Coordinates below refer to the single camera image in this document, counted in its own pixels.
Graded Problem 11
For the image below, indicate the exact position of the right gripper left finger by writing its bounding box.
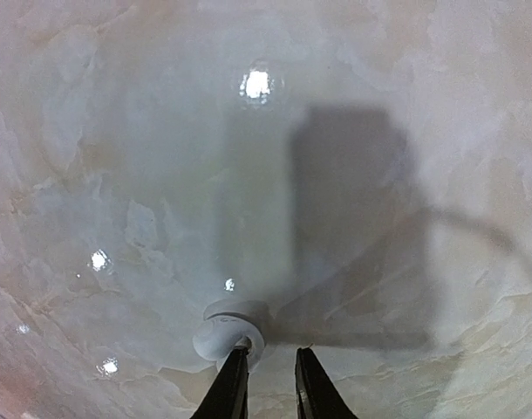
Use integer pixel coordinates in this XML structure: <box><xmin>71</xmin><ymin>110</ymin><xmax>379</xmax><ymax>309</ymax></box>
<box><xmin>194</xmin><ymin>347</ymin><xmax>249</xmax><ymax>419</ymax></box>

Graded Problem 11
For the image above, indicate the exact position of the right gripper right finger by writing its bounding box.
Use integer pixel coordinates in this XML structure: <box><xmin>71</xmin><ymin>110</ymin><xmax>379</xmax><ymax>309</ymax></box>
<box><xmin>295</xmin><ymin>347</ymin><xmax>357</xmax><ymax>419</ymax></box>

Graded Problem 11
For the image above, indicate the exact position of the white earbud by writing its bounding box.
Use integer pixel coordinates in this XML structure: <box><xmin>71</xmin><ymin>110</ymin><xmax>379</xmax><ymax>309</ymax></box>
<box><xmin>193</xmin><ymin>299</ymin><xmax>269</xmax><ymax>372</ymax></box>

